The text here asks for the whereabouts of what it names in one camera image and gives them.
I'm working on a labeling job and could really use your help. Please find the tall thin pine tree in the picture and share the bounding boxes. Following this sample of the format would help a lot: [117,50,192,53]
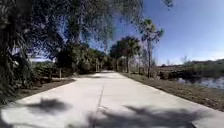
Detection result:
[139,18,165,79]

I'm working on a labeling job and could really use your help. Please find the pond water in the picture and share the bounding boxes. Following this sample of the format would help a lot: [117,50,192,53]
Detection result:
[175,76,224,90]

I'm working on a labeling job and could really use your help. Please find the brown dry grass verge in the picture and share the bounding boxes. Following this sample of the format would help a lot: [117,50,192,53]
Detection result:
[120,72,224,113]

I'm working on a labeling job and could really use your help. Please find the large dark overhanging trees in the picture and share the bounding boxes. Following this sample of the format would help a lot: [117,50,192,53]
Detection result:
[0,0,144,98]

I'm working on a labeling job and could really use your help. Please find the dark bare earth strip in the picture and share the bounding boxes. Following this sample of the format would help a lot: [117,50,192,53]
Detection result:
[0,77,77,107]

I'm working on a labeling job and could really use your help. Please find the clump of palm trees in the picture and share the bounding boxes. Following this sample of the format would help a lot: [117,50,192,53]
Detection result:
[109,35,142,75]

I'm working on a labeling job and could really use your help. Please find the distant line of trees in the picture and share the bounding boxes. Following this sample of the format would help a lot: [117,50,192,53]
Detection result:
[157,58,224,80]

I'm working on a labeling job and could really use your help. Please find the pale concrete path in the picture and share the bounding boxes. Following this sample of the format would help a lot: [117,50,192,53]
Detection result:
[0,70,224,128]

